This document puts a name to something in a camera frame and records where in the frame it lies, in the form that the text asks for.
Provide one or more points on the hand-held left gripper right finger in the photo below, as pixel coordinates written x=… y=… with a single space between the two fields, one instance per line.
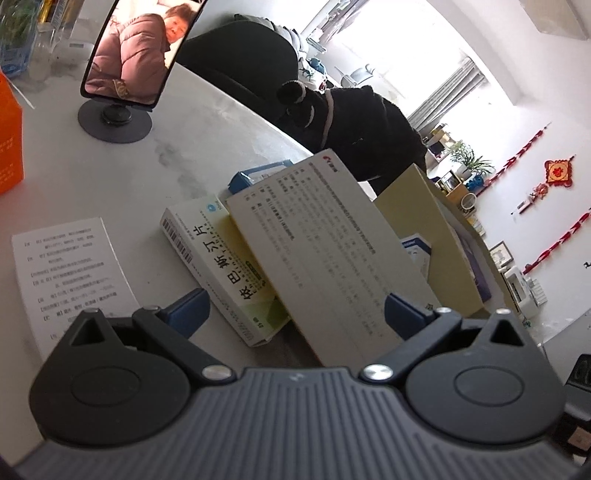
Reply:
x=406 y=314

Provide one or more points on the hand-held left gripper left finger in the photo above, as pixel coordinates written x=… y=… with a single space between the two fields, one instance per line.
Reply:
x=189 y=311

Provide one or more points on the white yellow-green medicine box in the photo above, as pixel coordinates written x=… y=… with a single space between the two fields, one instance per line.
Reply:
x=221 y=267

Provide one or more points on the white navy medicine box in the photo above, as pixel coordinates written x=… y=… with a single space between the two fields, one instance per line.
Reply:
x=418 y=258

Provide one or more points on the purple box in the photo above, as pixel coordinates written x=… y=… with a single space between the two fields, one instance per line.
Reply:
x=478 y=277

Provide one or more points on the large white medicine box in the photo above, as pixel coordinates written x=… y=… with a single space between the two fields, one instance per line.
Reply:
x=332 y=258

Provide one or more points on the tan cardboard box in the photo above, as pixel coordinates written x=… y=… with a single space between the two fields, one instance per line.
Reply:
x=415 y=207

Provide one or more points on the blue box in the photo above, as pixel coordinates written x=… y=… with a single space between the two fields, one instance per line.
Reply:
x=249 y=177

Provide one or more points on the white marble desktop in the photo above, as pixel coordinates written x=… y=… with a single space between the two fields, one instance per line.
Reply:
x=184 y=152

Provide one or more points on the white printer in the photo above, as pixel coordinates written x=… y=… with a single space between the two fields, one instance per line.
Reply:
x=521 y=290

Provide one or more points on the white paper leaflet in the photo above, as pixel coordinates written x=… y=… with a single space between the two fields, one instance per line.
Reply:
x=69 y=277

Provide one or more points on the small round fan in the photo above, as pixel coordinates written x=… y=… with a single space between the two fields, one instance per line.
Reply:
x=468 y=203

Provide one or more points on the red hanging strand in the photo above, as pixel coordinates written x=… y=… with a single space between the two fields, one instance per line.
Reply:
x=558 y=242
x=517 y=154

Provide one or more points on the potted green plant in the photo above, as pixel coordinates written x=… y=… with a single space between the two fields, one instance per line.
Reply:
x=471 y=159

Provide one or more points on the small red hanging ornament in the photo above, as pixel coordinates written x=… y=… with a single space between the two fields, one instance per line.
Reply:
x=538 y=190

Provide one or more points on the black fleece jacket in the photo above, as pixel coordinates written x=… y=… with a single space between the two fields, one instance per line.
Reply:
x=369 y=134

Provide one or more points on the black phone stand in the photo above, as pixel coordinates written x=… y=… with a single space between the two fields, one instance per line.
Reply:
x=115 y=129

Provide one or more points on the grey curtain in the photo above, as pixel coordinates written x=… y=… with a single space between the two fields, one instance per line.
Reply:
x=443 y=101

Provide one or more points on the orange box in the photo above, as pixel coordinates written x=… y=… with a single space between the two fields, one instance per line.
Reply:
x=9 y=138

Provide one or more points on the smartphone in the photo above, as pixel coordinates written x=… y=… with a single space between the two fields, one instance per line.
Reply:
x=138 y=55

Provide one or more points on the small white bottle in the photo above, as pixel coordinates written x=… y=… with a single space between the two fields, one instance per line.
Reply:
x=74 y=50

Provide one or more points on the clear water bottle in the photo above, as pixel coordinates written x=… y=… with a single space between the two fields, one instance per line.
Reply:
x=18 y=41

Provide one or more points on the yellow liquid glass bottle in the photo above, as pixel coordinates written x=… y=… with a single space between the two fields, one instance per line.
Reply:
x=48 y=9

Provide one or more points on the picture frame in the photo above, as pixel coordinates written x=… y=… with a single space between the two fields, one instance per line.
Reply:
x=501 y=256

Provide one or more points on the red knot wall ornament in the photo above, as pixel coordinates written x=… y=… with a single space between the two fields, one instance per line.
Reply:
x=558 y=170

